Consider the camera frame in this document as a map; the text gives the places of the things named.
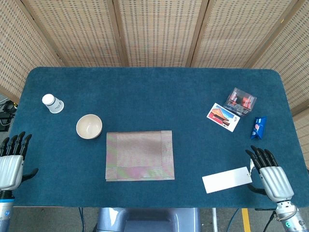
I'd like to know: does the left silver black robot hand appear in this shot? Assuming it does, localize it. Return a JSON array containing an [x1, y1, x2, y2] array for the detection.
[[0, 131, 39, 191]]

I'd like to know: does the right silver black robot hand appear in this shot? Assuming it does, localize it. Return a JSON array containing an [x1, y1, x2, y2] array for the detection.
[[245, 145, 295, 202]]

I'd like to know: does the small white ceramic bowl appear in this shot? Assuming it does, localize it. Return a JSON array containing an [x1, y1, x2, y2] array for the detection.
[[76, 114, 103, 140]]

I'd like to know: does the woven grey placemat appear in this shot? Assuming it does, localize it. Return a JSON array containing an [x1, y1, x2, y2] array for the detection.
[[105, 130, 175, 181]]

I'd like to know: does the white paper tag with tassel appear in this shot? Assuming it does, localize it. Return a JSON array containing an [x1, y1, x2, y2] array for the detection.
[[202, 160, 254, 194]]

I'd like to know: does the blue cookie snack packet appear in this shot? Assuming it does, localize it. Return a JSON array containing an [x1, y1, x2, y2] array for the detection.
[[250, 116, 267, 140]]

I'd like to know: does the upturned white paper cup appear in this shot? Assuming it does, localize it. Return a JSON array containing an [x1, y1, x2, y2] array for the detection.
[[42, 93, 65, 114]]

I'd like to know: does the postcard with red palace picture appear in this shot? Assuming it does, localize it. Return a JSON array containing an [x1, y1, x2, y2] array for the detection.
[[206, 102, 241, 132]]

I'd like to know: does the clear box with red-black print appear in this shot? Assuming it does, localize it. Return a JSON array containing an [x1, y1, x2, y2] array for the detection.
[[223, 87, 257, 117]]

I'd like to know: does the woven bamboo screen panel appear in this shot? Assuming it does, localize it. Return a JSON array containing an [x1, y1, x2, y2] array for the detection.
[[0, 0, 62, 102], [190, 0, 300, 69], [251, 0, 309, 170], [21, 0, 128, 68], [112, 0, 210, 68]]

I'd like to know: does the blue-grey robot torso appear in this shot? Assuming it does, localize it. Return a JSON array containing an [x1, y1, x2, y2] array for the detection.
[[96, 207, 201, 232]]

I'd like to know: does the blue carpet table cover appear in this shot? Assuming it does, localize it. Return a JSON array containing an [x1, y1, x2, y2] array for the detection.
[[0, 66, 309, 210]]

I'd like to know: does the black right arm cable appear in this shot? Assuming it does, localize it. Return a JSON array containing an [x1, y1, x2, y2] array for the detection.
[[263, 210, 277, 232]]

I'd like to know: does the blue cable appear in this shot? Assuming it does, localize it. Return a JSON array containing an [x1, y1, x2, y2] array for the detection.
[[78, 207, 85, 232], [229, 208, 240, 232]]

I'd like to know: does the black equipment with cables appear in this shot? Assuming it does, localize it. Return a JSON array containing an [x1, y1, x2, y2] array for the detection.
[[0, 100, 18, 132]]

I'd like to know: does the white metal post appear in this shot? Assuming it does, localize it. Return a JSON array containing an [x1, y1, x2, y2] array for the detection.
[[211, 207, 219, 232]]

